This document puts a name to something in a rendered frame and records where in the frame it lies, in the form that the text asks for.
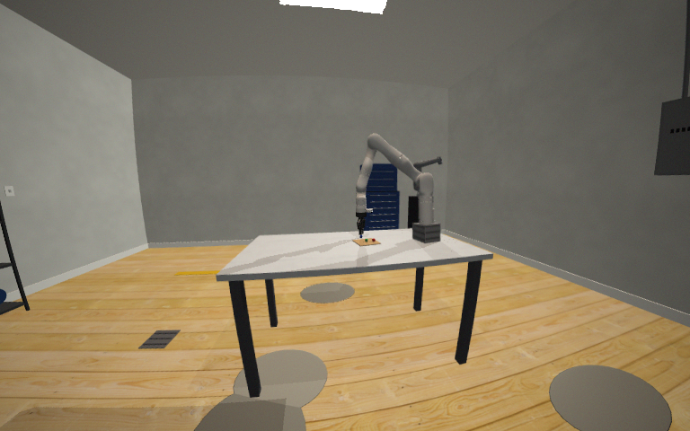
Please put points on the tan flat mat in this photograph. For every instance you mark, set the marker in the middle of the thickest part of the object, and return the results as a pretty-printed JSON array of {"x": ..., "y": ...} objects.
[{"x": 361, "y": 242}]

